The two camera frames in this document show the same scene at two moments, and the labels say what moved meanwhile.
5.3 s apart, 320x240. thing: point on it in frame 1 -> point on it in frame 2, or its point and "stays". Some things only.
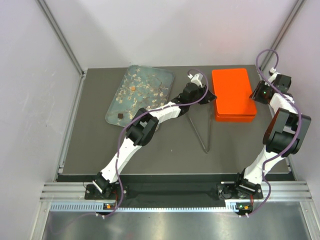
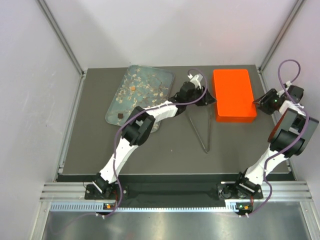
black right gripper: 255,95 -> 265,99
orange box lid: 233,91 stays
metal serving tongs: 210,132 stays
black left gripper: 209,97 stays
